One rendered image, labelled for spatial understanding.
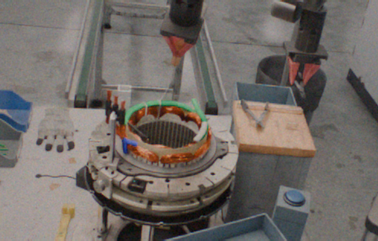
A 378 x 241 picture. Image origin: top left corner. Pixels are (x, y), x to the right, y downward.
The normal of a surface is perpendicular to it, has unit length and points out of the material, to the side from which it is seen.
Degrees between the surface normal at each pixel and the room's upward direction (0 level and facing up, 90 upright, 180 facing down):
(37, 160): 0
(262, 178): 90
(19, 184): 0
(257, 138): 0
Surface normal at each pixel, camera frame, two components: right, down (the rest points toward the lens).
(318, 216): 0.17, -0.86
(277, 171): 0.09, 0.50
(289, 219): -0.18, 0.45
